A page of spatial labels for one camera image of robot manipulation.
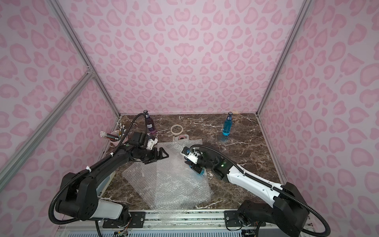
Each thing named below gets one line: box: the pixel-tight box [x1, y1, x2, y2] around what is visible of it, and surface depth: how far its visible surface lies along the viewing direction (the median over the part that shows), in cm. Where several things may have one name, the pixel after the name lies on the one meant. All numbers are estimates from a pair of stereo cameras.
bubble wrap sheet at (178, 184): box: [155, 138, 213, 210], surface depth 84 cm
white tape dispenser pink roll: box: [172, 134, 190, 142], surface depth 103 cm
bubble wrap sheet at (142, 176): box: [121, 157, 157, 210], surface depth 88 cm
